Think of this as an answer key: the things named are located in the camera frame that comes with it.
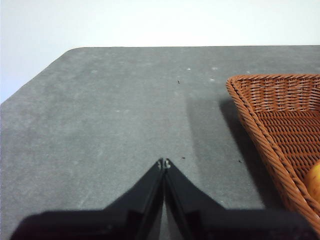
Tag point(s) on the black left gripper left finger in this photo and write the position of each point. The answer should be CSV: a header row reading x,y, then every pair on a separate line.
x,y
120,220

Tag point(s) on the red apple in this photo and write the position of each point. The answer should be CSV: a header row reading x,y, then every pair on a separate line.
x,y
313,181

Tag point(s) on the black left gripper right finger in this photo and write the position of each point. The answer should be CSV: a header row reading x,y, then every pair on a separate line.
x,y
212,222

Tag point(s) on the brown woven wicker basket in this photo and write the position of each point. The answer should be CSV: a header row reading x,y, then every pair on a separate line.
x,y
280,120

